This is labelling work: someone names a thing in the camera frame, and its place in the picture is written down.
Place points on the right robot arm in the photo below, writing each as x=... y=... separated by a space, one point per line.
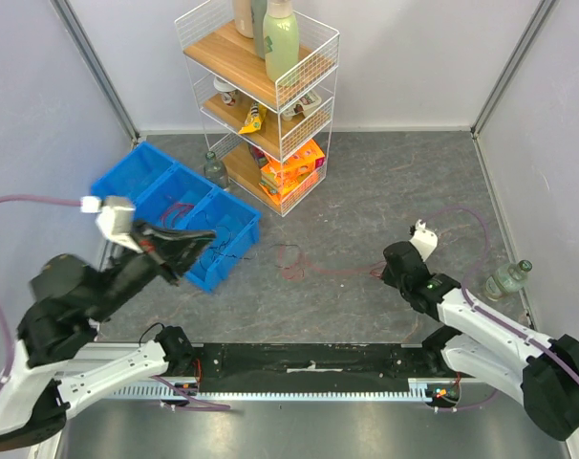
x=538 y=372

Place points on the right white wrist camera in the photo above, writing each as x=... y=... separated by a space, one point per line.
x=423 y=239

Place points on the glass bottle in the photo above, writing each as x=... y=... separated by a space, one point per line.
x=508 y=279
x=215 y=171

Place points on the blue plastic bin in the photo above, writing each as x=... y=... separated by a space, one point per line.
x=169 y=194

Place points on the white cup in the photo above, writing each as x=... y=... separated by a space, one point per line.
x=229 y=94

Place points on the grey-green bottle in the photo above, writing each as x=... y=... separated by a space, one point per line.
x=258 y=13

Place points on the left glass bottle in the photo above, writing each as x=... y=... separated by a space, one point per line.
x=215 y=171

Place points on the orange snack box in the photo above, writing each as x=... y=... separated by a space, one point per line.
x=286 y=182

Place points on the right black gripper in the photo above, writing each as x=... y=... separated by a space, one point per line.
x=396 y=261

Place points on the yellow snack bag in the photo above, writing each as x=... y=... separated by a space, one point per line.
x=254 y=121

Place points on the white wire shelf rack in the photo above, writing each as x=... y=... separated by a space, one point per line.
x=212 y=47

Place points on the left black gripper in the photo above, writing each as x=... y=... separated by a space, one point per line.
x=182 y=247

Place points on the right glass bottle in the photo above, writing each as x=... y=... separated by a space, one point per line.
x=508 y=279

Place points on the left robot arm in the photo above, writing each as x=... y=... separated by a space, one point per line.
x=70 y=298

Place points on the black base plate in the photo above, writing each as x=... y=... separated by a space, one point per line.
x=303 y=368

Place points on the slotted cable duct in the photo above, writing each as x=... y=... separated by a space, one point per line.
x=155 y=391

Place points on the beige bottle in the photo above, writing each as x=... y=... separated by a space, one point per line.
x=243 y=17

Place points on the green bottle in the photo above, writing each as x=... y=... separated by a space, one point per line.
x=281 y=39

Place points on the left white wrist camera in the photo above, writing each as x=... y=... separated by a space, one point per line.
x=114 y=219

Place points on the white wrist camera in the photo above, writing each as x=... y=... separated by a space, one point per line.
x=423 y=239
x=114 y=219

